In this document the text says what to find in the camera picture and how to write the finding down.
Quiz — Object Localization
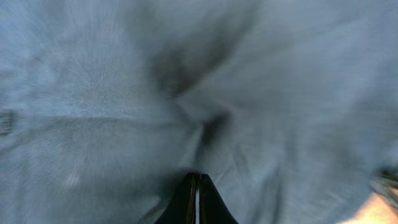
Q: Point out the blue denim shorts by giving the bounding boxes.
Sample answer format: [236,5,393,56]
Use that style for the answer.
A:
[1,0,397,223]

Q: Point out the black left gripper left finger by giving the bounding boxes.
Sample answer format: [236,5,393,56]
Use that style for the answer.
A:
[154,172,197,224]

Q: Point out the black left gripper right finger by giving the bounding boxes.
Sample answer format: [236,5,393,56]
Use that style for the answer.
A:
[199,174,238,224]

